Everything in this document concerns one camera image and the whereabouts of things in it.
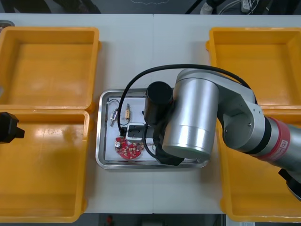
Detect blue label metal solenoid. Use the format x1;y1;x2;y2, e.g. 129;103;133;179
106;98;119;128

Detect yellow-orange plastic bin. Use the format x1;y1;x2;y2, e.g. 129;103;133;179
0;26;102;111
205;26;301;111
212;109;301;223
0;109;91;224

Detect white cable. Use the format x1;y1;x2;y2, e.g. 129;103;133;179
218;0;243;15

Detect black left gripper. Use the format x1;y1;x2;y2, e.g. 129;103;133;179
0;112;25;144

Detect white sheet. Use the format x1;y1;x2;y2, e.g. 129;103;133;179
104;96;165;163

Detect white power strip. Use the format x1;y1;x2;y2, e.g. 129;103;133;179
241;0;253;12

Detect person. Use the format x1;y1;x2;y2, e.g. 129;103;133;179
199;0;220;15

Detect round red circuit board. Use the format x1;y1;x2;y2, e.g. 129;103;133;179
114;137;145;161

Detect small steel tray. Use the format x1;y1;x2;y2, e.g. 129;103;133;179
0;20;16;30

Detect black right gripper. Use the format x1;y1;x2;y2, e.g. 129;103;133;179
142;124;156;143

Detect brass-coloured metal solenoid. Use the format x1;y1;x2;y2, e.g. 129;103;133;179
124;103;133;122

